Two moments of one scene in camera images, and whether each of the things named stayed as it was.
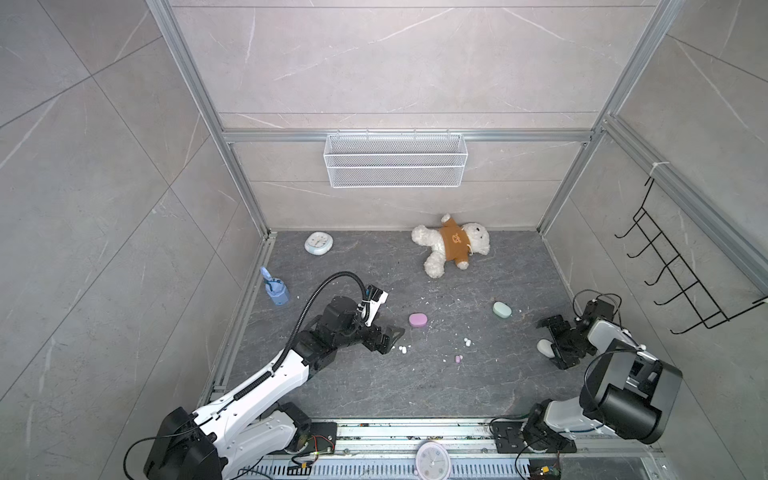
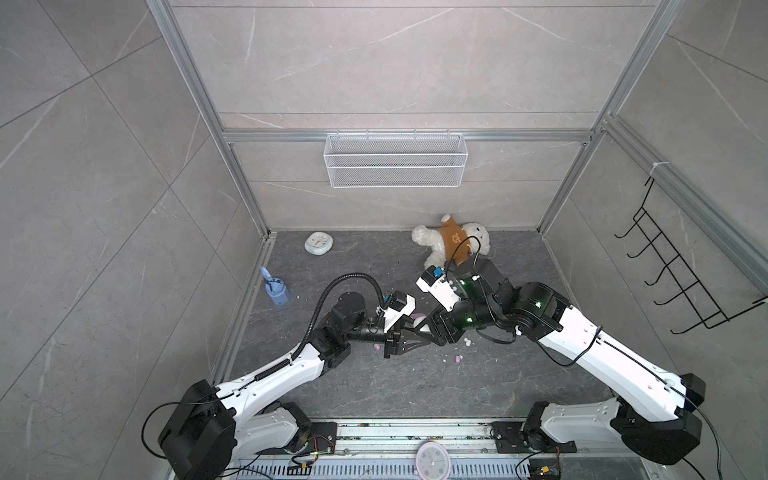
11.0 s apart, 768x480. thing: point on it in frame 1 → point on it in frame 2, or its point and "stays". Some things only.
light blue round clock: x=318 y=243 stays
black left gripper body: x=370 y=336 → x=391 y=339
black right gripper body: x=569 y=347 → x=450 y=322
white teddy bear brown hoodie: x=452 y=242 stays
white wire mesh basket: x=396 y=160 stays
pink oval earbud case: x=418 y=320 stays
